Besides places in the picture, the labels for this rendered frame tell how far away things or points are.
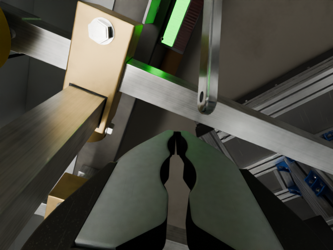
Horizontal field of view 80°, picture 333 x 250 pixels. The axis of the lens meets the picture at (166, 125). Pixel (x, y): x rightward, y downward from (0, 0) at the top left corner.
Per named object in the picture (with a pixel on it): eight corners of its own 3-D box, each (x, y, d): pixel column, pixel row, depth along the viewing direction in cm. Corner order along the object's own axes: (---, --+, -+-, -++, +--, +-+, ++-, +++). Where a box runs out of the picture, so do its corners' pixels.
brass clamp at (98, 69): (148, 27, 21) (141, 28, 17) (115, 129, 27) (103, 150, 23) (92, 1, 20) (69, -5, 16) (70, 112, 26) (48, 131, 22)
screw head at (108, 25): (117, 23, 17) (113, 24, 16) (111, 48, 18) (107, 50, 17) (92, 12, 16) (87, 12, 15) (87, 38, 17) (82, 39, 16)
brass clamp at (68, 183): (98, 181, 33) (86, 207, 29) (83, 229, 39) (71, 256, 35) (61, 169, 32) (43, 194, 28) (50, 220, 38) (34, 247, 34)
